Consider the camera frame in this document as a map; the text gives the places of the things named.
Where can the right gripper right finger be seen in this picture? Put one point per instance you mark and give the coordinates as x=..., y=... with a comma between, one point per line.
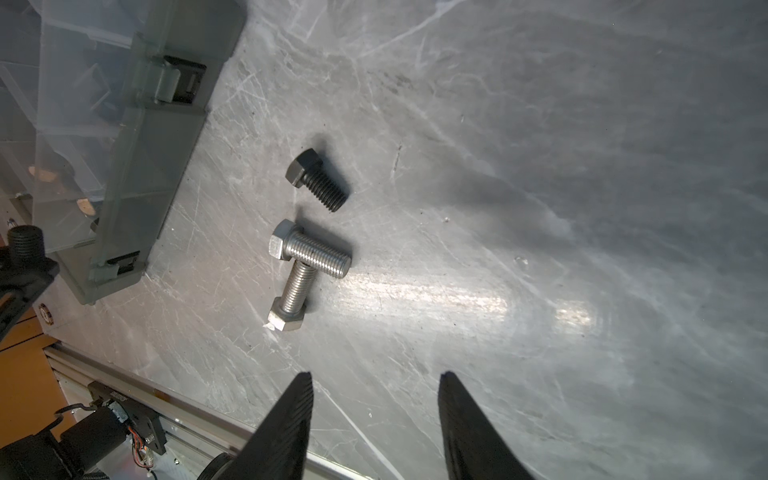
x=473, y=448

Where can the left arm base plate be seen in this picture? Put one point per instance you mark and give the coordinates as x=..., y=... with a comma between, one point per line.
x=142, y=419

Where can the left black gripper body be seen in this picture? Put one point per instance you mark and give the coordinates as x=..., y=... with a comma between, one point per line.
x=22, y=283

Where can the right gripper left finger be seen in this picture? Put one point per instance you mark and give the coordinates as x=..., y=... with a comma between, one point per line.
x=278, y=448

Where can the grey plastic organizer box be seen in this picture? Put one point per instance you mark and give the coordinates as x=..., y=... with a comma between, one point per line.
x=102, y=103

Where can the aluminium front rail frame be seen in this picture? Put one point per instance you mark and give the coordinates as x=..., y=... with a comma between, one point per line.
x=201, y=443

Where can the black bolt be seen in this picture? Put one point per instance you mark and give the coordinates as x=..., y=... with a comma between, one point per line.
x=307, y=170
x=26, y=245

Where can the silver bolt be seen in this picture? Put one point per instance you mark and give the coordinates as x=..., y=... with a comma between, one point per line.
x=288, y=241
x=288, y=310

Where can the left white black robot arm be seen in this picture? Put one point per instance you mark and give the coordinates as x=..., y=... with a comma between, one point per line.
x=81, y=447

